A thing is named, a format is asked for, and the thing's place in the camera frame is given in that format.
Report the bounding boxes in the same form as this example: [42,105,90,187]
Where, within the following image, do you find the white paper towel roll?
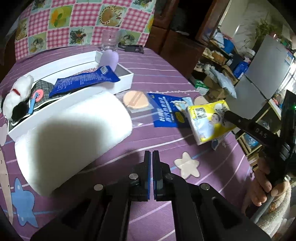
[15,92,132,196]

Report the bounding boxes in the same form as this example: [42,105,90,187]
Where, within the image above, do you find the yellow tissue pack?
[187,100,235,145]

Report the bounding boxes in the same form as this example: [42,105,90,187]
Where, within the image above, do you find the plaid fabric pouch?
[29,80,68,110]

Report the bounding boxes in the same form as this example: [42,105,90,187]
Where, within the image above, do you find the blue printed sachet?
[49,66,120,97]

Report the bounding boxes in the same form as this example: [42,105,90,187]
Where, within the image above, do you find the pink glitter sponge cloth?
[75,67,98,75]

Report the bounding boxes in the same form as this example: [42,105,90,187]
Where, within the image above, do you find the right hand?
[241,158,290,214]

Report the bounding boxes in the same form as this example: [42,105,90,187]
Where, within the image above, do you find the black clip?
[118,43,144,54]

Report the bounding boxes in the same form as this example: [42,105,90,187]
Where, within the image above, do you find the blue cartoon sachet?
[149,93,193,128]

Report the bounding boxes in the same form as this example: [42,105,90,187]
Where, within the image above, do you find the white black plush toy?
[2,75,34,121]

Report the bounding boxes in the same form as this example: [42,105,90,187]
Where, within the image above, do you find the grey refrigerator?
[226,35,294,119]

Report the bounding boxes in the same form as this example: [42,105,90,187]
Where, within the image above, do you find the checkered fruit pattern cushion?
[15,0,156,60]

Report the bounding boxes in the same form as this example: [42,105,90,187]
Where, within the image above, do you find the purple patterned tablecloth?
[1,46,252,240]

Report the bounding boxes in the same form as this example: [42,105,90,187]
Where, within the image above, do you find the clear glass cup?
[101,29,121,51]

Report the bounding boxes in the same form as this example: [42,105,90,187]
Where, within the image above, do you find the white shallow box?
[8,51,134,141]

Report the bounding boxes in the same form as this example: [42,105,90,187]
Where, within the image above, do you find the lilac makeup sponge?
[99,49,119,72]

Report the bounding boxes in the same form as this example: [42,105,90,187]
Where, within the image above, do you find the small bandage packet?
[211,133,228,150]

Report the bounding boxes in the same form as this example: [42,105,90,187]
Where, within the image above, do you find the powder puff in bag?
[115,90,154,113]

